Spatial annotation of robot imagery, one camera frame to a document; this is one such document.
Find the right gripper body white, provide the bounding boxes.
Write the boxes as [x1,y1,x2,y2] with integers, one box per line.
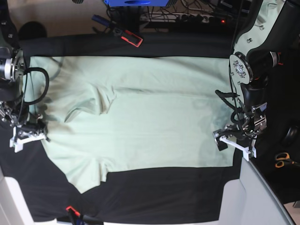
[9,119,50,153]

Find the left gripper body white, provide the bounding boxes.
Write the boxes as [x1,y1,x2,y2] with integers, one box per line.
[213,124,257,161]

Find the light green T-shirt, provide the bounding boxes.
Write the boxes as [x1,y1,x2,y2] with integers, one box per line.
[30,56,234,193]

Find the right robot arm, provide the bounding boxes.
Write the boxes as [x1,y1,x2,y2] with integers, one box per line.
[0,0,50,153]

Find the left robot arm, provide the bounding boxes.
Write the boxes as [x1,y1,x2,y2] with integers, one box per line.
[213,0,300,160]

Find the black round tape roll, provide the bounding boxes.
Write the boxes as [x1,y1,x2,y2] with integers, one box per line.
[281,125,300,147]

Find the grey white bin right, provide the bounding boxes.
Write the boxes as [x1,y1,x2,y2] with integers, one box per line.
[218,159,295,225]

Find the black table cloth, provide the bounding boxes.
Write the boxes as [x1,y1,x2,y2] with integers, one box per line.
[0,34,241,224]

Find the white bin left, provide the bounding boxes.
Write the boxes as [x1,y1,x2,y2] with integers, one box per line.
[0,172,57,225]

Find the red clamp bottom edge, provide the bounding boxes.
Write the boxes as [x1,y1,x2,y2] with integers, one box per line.
[66,205,81,217]

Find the red black clamp tool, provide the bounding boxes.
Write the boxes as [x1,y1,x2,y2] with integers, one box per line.
[113,27,143,47]

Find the blue base box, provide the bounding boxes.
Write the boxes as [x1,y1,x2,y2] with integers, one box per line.
[104,0,169,7]

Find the orange handled scissors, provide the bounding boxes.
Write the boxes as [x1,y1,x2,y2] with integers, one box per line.
[275,152,300,168]

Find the blue handled tool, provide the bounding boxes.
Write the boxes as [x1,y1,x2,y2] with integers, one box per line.
[91,15,111,27]

